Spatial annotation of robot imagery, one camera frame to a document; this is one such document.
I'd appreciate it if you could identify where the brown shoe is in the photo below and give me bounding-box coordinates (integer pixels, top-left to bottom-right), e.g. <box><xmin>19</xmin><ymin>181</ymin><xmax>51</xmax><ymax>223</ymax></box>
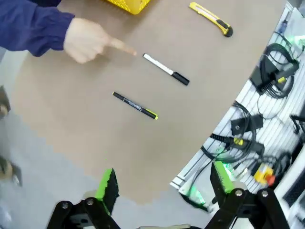
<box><xmin>0</xmin><ymin>85</ymin><xmax>11</xmax><ymax>120</ymax></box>
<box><xmin>0</xmin><ymin>156</ymin><xmax>23</xmax><ymax>188</ymax></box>

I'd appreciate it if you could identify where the black coiled cable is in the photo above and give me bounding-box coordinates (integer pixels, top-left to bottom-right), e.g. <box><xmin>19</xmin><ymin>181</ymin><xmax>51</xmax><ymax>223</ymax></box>
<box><xmin>200</xmin><ymin>100</ymin><xmax>260</xmax><ymax>167</ymax></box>
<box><xmin>257</xmin><ymin>31</ymin><xmax>300</xmax><ymax>120</ymax></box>

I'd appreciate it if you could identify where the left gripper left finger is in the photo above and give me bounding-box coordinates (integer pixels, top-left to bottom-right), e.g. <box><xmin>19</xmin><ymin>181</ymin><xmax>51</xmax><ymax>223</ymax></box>
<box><xmin>46</xmin><ymin>168</ymin><xmax>121</xmax><ymax>229</ymax></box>

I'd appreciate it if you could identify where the person's right hand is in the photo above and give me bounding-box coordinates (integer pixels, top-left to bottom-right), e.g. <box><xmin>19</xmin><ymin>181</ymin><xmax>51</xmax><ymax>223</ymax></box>
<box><xmin>63</xmin><ymin>17</ymin><xmax>138</xmax><ymax>64</ymax></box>

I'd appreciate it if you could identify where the yellow plastic shopping basket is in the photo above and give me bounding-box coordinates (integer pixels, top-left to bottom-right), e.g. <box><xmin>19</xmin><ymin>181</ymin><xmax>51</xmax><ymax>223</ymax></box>
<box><xmin>104</xmin><ymin>0</ymin><xmax>153</xmax><ymax>15</ymax></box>

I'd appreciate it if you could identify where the black marker with yellow cap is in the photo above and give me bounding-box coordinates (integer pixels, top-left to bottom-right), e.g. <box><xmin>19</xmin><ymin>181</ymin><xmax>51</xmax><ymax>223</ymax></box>
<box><xmin>112</xmin><ymin>91</ymin><xmax>159</xmax><ymax>121</ymax></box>

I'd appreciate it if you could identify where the person's right forearm blue sleeve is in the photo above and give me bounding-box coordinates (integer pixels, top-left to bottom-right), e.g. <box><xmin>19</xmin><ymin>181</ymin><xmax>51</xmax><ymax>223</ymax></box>
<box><xmin>0</xmin><ymin>0</ymin><xmax>76</xmax><ymax>58</ymax></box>

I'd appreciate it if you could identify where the yellow black utility knife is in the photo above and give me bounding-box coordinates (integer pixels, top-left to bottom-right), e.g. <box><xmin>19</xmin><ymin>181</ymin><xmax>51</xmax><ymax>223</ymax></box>
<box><xmin>188</xmin><ymin>1</ymin><xmax>234</xmax><ymax>38</ymax></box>

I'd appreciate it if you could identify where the aluminium slotted base plate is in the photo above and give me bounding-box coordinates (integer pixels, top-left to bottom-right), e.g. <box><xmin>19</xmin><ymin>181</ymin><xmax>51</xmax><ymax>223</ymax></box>
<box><xmin>169</xmin><ymin>0</ymin><xmax>305</xmax><ymax>208</ymax></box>

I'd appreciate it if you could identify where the yellow emergency stop box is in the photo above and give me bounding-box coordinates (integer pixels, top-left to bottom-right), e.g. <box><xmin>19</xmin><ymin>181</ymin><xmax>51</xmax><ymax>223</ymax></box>
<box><xmin>253</xmin><ymin>165</ymin><xmax>277</xmax><ymax>187</ymax></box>

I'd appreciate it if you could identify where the black power brick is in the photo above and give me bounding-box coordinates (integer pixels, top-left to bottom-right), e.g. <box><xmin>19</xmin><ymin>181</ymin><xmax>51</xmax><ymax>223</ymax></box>
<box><xmin>249</xmin><ymin>54</ymin><xmax>277</xmax><ymax>95</ymax></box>

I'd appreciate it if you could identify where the white marker with black cap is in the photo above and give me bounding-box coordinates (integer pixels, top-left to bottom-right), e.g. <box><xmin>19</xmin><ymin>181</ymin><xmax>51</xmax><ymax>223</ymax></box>
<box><xmin>142</xmin><ymin>53</ymin><xmax>191</xmax><ymax>87</ymax></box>

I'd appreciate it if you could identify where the black plug with yellow label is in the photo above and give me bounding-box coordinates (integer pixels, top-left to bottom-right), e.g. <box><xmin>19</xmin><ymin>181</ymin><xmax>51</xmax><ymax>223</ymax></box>
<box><xmin>209</xmin><ymin>133</ymin><xmax>265</xmax><ymax>155</ymax></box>
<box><xmin>271</xmin><ymin>62</ymin><xmax>300</xmax><ymax>84</ymax></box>

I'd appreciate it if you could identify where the black square bracket plate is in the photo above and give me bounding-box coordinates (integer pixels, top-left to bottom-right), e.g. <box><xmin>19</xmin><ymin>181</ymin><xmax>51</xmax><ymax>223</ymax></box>
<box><xmin>230</xmin><ymin>114</ymin><xmax>263</xmax><ymax>137</ymax></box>

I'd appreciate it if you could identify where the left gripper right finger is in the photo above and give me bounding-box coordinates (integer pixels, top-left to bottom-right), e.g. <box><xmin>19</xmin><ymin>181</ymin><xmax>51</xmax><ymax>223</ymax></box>
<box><xmin>204</xmin><ymin>161</ymin><xmax>290</xmax><ymax>229</ymax></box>

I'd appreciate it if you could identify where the black tripod leg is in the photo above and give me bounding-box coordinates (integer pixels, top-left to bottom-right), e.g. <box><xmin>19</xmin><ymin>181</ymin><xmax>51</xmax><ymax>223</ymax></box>
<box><xmin>290</xmin><ymin>114</ymin><xmax>305</xmax><ymax>135</ymax></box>

